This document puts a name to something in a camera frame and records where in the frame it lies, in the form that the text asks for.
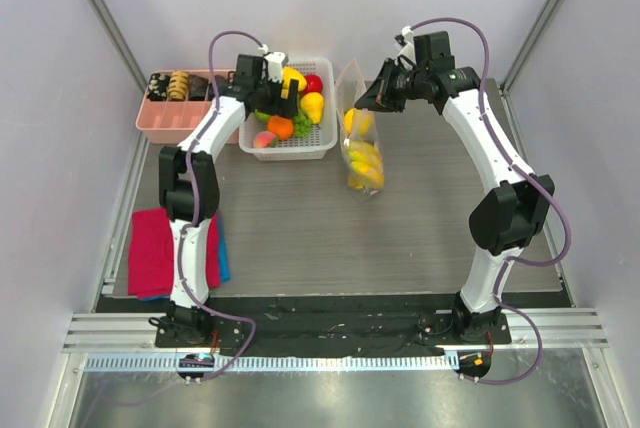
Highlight yellow lemon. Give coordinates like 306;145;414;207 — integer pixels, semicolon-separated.
343;108;375;138

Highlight orange fruit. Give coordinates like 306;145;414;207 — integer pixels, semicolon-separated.
267;116;295;140

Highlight pink peach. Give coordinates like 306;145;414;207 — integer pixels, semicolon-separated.
252;131;279;150

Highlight yellow banana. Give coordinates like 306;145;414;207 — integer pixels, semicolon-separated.
346;140;385;191

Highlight clear pink zip top bag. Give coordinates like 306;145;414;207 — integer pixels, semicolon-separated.
335;60;385;200

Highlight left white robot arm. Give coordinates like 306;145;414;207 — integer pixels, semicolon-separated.
152;52;299;347

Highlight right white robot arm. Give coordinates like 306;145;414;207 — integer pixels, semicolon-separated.
355;31;555;343

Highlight yellow pear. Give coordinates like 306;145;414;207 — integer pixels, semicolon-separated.
300;92;325;125

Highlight yellow mango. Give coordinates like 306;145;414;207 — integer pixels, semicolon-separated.
282;66;307;93

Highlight green grapes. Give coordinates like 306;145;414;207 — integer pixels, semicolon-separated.
292;112;313;138

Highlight red apple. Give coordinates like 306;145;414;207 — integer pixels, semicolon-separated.
303;74;324;94

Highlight green apple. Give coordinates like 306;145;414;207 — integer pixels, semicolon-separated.
254;110;271;123

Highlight white plastic fruit basket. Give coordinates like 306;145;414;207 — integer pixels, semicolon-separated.
238;55;339;161

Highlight dark chocolate cake slice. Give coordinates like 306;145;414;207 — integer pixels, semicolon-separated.
188;74;209;101

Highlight tan swirl pastry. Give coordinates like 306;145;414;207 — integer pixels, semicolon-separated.
167;70;189;101

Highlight dark sushi roll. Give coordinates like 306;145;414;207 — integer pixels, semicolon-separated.
146;72;170;102

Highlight pink divided tray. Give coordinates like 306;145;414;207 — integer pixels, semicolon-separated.
136;69;212;145

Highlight blue folded cloth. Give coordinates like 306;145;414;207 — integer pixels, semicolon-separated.
217;213;231;283

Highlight red folded cloth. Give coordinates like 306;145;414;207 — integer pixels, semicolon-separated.
128;208;223;301

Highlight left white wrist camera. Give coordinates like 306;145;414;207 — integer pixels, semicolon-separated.
258;44;289;83

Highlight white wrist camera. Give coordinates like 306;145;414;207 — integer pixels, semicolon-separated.
258;44;289;83
394;25;416;69

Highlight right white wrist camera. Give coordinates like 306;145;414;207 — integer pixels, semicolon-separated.
394;25;416;69

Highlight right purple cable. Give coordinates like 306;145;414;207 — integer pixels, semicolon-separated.
404;17;573;387

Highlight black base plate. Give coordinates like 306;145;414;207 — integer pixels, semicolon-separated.
97;292;568;358

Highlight white slotted cable duct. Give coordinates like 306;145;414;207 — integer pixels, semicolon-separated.
85;351;459;373

